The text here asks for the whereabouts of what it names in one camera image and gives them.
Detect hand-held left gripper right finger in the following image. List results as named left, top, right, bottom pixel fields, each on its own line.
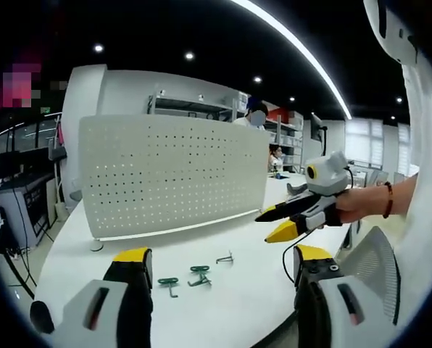
left=294, top=244, right=373, bottom=348

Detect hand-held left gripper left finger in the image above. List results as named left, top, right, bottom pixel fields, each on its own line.
left=51, top=247, right=154, bottom=348

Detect grey metal hook assembly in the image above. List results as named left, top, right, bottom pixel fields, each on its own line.
left=215, top=249, right=236, bottom=265

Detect green hook assembly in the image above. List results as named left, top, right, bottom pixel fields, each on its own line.
left=157, top=276, right=181, bottom=299
left=187, top=265, right=213, bottom=288

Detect white perforated mounting plate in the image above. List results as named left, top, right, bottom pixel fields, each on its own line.
left=78, top=115, right=270, bottom=252

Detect person's right hand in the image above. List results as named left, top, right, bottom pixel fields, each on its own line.
left=333, top=183, right=388, bottom=228

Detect grey object on table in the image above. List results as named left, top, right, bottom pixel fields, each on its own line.
left=286, top=182, right=308, bottom=197

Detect person's white shirt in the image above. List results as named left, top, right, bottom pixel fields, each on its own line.
left=395, top=61, right=432, bottom=348

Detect long ceiling light strip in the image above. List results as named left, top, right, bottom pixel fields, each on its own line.
left=232, top=0, right=354, bottom=121

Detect dark workstation desk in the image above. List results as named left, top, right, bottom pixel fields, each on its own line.
left=0, top=170, right=59, bottom=249

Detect grey metal storage shelving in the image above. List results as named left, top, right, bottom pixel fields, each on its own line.
left=147, top=90, right=304, bottom=173

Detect white chest-worn device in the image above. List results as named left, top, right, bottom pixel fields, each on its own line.
left=362, top=0, right=420, bottom=67

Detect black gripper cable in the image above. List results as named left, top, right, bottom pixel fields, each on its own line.
left=282, top=231, right=312, bottom=284

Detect red bead bracelet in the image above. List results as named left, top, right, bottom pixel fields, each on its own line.
left=382, top=181, right=394, bottom=220

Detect black floor cables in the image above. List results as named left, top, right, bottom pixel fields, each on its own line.
left=4, top=244, right=39, bottom=291

